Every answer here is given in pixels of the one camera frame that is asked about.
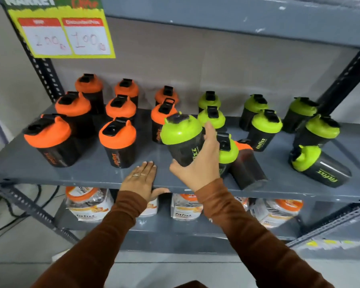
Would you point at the person's right forearm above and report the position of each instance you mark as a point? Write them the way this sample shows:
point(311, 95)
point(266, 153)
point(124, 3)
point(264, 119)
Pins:
point(252, 242)

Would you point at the person's left forearm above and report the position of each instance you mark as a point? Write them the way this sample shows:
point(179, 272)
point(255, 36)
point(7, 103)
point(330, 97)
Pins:
point(99, 245)

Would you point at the person's right thumb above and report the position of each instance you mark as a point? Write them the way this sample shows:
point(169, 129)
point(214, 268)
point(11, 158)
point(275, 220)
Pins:
point(178, 168)

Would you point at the grey metal shelving rack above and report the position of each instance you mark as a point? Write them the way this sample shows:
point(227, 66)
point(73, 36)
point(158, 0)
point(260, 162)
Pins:
point(18, 164)

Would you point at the person's left middle finger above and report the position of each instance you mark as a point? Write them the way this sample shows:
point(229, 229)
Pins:
point(150, 170)

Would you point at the person's left hand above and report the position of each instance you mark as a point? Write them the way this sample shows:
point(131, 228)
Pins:
point(139, 184)

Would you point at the person's right hand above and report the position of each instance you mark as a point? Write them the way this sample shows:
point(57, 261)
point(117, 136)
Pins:
point(199, 169)

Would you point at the green lid shaker bottle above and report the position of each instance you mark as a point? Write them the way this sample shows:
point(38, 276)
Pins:
point(180, 131)

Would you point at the person's left little finger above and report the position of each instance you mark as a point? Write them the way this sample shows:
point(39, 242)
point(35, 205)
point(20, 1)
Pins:
point(136, 172)

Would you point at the yellow green price sign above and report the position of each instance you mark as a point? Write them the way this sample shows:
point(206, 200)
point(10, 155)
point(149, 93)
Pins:
point(60, 38)

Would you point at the orange lid shaker bottle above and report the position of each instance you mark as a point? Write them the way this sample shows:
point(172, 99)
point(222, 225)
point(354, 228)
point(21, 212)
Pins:
point(247, 167)

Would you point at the person's left thumb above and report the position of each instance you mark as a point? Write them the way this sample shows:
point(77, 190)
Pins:
point(160, 192)

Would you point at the cluster of orange lid shakers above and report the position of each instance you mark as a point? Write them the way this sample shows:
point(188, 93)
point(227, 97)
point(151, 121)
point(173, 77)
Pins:
point(48, 136)

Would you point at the white orange food pouch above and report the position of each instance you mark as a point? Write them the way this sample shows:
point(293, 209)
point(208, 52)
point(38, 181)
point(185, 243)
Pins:
point(88, 206)
point(243, 203)
point(276, 212)
point(150, 208)
point(184, 211)

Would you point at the yellow white label strip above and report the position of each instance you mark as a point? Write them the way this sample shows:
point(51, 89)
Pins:
point(336, 243)

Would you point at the cluster of green lid shakers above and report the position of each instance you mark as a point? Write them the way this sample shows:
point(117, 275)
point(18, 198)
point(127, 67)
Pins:
point(267, 122)

